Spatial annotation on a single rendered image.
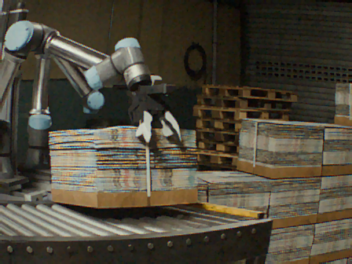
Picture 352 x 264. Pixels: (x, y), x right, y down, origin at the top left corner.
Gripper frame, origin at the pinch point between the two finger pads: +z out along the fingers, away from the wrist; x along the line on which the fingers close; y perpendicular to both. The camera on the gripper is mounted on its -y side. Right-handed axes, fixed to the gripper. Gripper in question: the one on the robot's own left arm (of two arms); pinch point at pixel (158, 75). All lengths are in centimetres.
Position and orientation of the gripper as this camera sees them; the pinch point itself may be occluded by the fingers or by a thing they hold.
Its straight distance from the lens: 326.3
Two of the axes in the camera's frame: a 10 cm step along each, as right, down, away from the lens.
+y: -0.9, 9.8, 1.8
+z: 9.7, 0.4, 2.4
